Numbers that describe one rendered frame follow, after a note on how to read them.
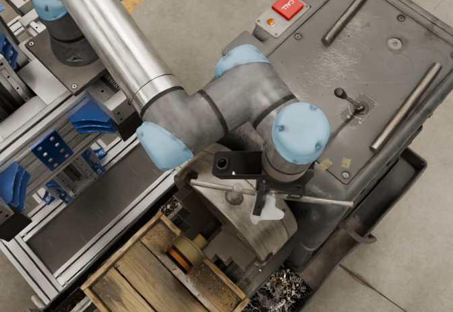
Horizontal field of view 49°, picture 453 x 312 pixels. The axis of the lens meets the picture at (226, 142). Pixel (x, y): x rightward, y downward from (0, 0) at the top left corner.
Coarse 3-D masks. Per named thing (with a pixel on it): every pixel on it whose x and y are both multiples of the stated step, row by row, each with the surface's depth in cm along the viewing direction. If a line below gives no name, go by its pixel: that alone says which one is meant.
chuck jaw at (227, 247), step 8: (224, 232) 120; (216, 240) 120; (224, 240) 119; (232, 240) 119; (208, 248) 119; (216, 248) 119; (224, 248) 118; (232, 248) 118; (240, 248) 118; (208, 256) 118; (216, 256) 120; (224, 256) 118; (232, 256) 117; (240, 256) 117; (248, 256) 117; (256, 256) 118; (240, 264) 116; (248, 264) 116
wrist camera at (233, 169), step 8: (216, 152) 87; (224, 152) 86; (232, 152) 85; (240, 152) 85; (248, 152) 84; (256, 152) 83; (216, 160) 86; (224, 160) 85; (232, 160) 85; (240, 160) 84; (248, 160) 83; (256, 160) 83; (216, 168) 85; (224, 168) 84; (232, 168) 84; (240, 168) 84; (248, 168) 83; (256, 168) 82; (216, 176) 85; (224, 176) 85; (232, 176) 84; (240, 176) 83; (248, 176) 83; (256, 176) 82; (264, 176) 81
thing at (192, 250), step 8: (176, 240) 120; (184, 240) 118; (192, 240) 119; (200, 240) 119; (176, 248) 119; (184, 248) 117; (192, 248) 117; (200, 248) 119; (168, 256) 118; (176, 256) 117; (184, 256) 117; (192, 256) 117; (200, 256) 118; (176, 264) 117; (184, 264) 117; (192, 264) 119; (184, 272) 118
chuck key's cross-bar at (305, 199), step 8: (192, 184) 103; (200, 184) 103; (208, 184) 103; (216, 184) 104; (248, 192) 104; (256, 192) 104; (296, 200) 102; (304, 200) 101; (312, 200) 101; (320, 200) 101; (328, 200) 100; (336, 200) 100
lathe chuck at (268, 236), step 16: (192, 160) 121; (208, 160) 117; (176, 176) 121; (208, 176) 113; (208, 192) 111; (224, 192) 110; (208, 208) 118; (224, 208) 109; (240, 208) 110; (224, 224) 118; (240, 224) 109; (272, 224) 113; (240, 240) 117; (256, 240) 111; (272, 240) 114; (272, 256) 120
